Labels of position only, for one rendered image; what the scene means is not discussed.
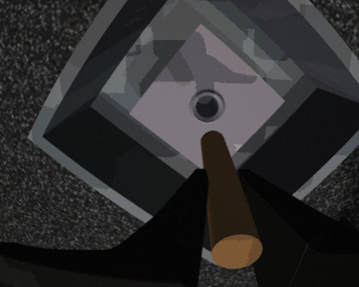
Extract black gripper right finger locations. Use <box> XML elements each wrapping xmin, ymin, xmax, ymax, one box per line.
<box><xmin>238</xmin><ymin>170</ymin><xmax>359</xmax><ymax>287</ymax></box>

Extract brown wooden peg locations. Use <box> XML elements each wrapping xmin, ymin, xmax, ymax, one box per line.
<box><xmin>201</xmin><ymin>131</ymin><xmax>263</xmax><ymax>269</ymax></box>

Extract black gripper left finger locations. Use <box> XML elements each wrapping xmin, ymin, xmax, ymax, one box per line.
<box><xmin>0</xmin><ymin>169</ymin><xmax>209</xmax><ymax>287</ymax></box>

